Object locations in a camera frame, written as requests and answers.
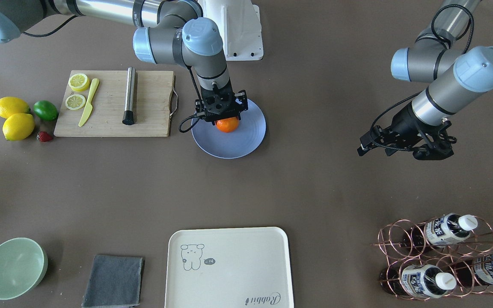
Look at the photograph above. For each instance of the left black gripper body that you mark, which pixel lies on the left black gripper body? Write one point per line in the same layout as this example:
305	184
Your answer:
403	120

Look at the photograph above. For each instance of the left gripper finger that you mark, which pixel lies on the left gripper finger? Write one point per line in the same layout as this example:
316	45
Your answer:
366	144

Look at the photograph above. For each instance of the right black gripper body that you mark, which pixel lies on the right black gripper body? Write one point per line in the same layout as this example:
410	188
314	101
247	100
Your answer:
242	100

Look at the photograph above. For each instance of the orange fruit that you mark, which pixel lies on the orange fruit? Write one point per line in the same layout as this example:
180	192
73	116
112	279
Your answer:
227	125

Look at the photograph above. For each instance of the blue round plate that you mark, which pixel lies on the blue round plate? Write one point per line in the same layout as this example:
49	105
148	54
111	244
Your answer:
239	143

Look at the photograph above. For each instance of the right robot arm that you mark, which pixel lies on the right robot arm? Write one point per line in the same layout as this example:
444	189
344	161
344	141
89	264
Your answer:
171	32

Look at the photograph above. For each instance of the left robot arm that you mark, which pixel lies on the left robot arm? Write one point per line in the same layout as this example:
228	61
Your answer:
455	78

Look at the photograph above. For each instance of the wooden cutting board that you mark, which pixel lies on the wooden cutting board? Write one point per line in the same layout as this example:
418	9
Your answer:
152	107

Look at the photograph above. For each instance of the tea bottle back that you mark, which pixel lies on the tea bottle back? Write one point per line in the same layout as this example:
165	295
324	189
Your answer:
439	232
474	272

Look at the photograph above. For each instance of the tea bottle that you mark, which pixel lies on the tea bottle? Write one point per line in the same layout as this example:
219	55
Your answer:
417	282
439	232
474	272

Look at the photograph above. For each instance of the steel muddler black tip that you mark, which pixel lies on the steel muddler black tip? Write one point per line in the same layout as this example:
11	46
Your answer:
128	115

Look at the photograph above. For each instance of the yellow plastic knife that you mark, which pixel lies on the yellow plastic knife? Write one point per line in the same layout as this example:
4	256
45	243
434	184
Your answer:
88	108

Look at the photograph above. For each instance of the tea bottle front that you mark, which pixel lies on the tea bottle front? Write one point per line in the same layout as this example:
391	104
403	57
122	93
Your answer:
417	282

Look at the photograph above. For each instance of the upper lemon slice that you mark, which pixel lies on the upper lemon slice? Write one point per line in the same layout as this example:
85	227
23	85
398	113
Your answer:
79	82

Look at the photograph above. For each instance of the lemon slice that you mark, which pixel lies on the lemon slice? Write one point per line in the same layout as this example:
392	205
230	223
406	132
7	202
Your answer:
75	101
79	82

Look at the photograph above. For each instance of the lower lemon slice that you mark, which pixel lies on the lower lemon slice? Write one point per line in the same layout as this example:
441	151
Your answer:
75	101

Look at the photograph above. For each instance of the cream rabbit tray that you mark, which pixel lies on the cream rabbit tray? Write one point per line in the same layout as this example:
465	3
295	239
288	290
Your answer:
229	268

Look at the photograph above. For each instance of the green lime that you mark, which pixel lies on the green lime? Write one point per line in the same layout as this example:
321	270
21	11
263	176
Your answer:
45	110

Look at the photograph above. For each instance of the red strawberry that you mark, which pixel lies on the red strawberry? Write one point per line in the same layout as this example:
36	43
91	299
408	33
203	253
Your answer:
44	136

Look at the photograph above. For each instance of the lower whole lemon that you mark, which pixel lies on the lower whole lemon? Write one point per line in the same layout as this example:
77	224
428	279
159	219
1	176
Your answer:
18	126

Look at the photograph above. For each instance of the whole lemon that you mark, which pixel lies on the whole lemon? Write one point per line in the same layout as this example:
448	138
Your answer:
10	105
18	126

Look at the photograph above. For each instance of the grey folded cloth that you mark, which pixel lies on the grey folded cloth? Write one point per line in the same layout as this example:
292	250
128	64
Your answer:
114	282

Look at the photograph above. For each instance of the upper whole lemon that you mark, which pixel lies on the upper whole lemon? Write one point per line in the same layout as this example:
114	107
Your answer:
10	105

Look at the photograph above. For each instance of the green bowl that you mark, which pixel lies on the green bowl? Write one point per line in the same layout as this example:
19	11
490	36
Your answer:
23	264

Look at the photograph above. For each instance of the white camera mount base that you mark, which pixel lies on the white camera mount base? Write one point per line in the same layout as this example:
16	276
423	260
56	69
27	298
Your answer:
239	26

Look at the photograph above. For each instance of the copper wire bottle rack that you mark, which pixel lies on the copper wire bottle rack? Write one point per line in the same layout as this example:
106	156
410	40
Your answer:
480	243

